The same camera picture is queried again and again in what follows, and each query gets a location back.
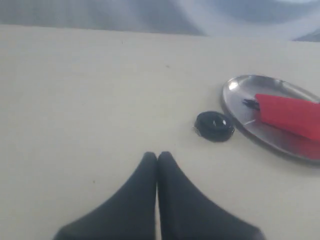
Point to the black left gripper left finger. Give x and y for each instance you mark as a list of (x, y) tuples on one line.
[(128, 215)]

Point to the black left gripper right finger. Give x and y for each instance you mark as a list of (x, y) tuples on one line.
[(187, 214)]

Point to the red cloth napkin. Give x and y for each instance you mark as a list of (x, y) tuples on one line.
[(298, 116)]

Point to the small black round object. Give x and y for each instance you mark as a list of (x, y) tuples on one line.
[(214, 126)]

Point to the silver metal plate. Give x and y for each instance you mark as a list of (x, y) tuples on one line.
[(247, 120)]

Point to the white backdrop curtain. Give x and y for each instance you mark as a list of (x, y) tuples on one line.
[(294, 20)]

